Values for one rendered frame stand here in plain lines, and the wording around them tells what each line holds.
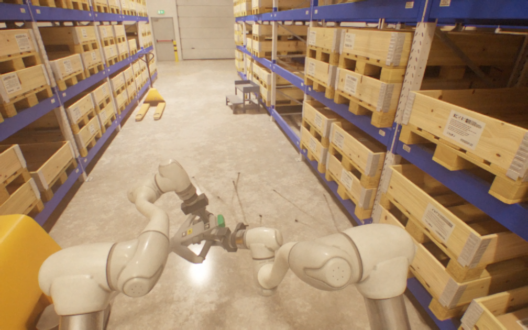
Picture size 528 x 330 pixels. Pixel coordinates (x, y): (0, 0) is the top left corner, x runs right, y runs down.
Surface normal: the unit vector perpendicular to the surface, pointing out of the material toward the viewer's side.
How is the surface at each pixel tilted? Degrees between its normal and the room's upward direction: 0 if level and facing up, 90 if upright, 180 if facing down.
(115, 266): 43
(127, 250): 9
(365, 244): 29
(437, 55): 90
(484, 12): 90
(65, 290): 48
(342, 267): 58
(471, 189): 90
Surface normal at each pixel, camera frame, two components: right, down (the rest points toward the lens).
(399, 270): 0.39, -0.11
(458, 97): 0.22, 0.46
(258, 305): 0.01, -0.88
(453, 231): -0.98, 0.09
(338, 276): 0.11, -0.12
